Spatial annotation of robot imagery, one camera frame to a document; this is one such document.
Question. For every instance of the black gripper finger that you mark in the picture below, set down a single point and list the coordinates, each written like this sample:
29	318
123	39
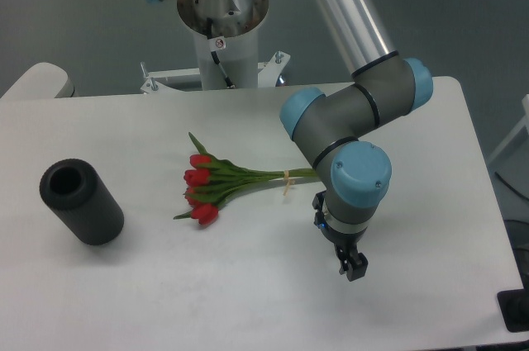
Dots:
357	265
343	258

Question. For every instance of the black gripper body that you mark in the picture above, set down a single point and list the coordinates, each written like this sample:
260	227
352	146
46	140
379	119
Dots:
345	240

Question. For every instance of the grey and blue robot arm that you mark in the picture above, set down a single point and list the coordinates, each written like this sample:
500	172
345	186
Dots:
349	82

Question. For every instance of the red tulip bouquet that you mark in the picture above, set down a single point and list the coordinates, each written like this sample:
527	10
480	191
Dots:
212	182

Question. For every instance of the black object bottom right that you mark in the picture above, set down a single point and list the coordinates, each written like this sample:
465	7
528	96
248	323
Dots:
514	308

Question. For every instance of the black ribbed cylindrical vase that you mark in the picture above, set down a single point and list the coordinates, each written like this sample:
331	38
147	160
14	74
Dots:
73	190

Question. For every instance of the white side table left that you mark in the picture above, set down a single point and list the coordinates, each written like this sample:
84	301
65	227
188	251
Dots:
41	81

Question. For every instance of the white pedestal base frame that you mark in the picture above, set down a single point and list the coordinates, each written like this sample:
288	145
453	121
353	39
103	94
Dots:
216	72

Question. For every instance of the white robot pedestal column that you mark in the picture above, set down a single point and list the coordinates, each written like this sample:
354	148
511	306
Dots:
224	27

